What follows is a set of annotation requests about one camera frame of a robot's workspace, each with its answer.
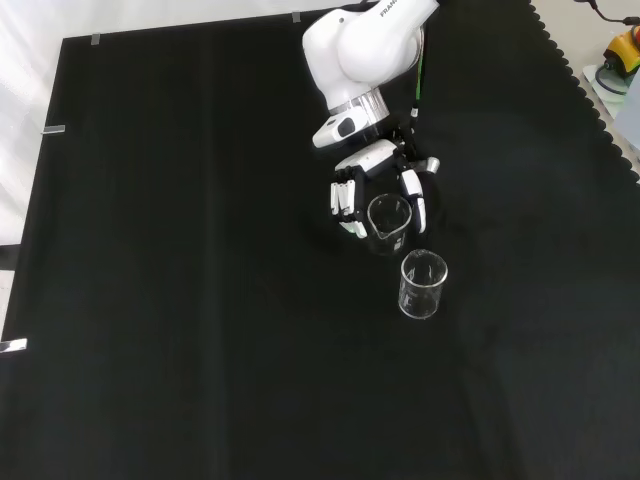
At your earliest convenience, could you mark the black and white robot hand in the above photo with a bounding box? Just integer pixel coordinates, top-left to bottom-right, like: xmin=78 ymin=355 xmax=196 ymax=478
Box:
xmin=327 ymin=123 xmax=442 ymax=238

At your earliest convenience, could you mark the clear glass beaker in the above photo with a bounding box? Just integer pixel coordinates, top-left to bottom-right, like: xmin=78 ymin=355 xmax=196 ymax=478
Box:
xmin=366 ymin=193 xmax=415 ymax=257
xmin=398 ymin=248 xmax=450 ymax=321

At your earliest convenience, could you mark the black table cloth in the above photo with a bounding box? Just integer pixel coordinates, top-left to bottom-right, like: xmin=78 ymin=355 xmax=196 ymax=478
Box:
xmin=0 ymin=0 xmax=640 ymax=480

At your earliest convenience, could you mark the grey box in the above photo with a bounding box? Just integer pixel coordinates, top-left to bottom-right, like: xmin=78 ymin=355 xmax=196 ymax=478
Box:
xmin=610 ymin=79 xmax=640 ymax=164

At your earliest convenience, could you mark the yellow stop button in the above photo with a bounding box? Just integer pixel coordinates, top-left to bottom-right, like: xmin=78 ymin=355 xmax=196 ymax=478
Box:
xmin=602 ymin=23 xmax=640 ymax=77

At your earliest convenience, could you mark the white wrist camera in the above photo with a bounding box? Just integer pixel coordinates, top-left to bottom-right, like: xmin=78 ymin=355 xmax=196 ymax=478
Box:
xmin=311 ymin=111 xmax=370 ymax=149

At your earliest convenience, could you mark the green cable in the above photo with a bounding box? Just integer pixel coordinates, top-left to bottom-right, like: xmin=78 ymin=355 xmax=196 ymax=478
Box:
xmin=412 ymin=23 xmax=431 ymax=110

